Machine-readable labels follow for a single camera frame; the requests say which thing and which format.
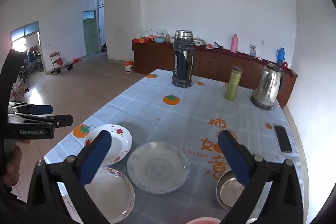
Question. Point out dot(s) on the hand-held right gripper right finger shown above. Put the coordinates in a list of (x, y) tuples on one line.
[(236, 158)]

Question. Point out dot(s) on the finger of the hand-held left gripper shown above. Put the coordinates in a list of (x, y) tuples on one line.
[(63, 120), (40, 109)]

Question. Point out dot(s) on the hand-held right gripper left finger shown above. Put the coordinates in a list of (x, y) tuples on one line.
[(94, 158)]

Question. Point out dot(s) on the white plate with red flowers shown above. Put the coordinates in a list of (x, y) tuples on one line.
[(120, 142)]

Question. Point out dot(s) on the stainless steel bowl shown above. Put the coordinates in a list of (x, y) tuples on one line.
[(228, 192)]

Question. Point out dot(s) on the white plate pink floral rim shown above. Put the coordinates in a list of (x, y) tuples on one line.
[(113, 195)]

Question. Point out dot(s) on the white plate with blue pattern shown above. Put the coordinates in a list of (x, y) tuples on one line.
[(157, 166)]

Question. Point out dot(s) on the pink bowl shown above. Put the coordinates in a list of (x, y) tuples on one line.
[(202, 220)]

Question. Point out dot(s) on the person's left hand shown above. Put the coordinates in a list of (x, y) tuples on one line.
[(13, 163)]

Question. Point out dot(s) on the red folding chair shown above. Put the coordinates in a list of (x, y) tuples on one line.
[(56, 61)]

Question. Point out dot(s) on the black smartphone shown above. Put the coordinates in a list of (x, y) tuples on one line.
[(283, 138)]

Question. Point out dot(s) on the parked motorbikes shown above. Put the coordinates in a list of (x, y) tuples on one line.
[(32, 57)]

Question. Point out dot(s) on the black kettle base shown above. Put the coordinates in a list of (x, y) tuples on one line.
[(258, 105)]

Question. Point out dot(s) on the red bag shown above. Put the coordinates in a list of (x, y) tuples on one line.
[(76, 60)]

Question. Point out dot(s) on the green tumbler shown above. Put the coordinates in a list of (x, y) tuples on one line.
[(233, 83)]

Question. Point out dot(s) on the person's dark clothing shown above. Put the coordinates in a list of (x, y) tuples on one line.
[(10, 205)]

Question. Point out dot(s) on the stainless steel electric kettle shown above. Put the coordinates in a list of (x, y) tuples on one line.
[(267, 85)]

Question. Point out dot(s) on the transom window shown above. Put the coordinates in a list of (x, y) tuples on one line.
[(25, 29)]

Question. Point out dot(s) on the white and red bucket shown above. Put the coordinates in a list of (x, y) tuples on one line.
[(129, 67)]

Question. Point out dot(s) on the green door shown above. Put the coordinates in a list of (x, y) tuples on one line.
[(90, 37)]

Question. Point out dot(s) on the brown wooden sideboard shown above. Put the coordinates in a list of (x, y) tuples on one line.
[(210, 64)]

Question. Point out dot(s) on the large dark thermos flask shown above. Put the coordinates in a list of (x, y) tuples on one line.
[(182, 66)]

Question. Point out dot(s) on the small white bottle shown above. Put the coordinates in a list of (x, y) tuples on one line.
[(252, 50)]

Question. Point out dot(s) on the blue thermos jug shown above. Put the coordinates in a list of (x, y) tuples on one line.
[(280, 56)]

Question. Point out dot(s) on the orange box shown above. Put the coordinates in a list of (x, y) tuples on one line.
[(141, 40)]

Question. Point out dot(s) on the pink thermos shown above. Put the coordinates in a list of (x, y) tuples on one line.
[(234, 45)]

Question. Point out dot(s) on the mesh food cover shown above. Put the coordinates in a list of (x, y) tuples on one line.
[(152, 33)]

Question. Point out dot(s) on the teal basin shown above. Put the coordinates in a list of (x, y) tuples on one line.
[(159, 39)]

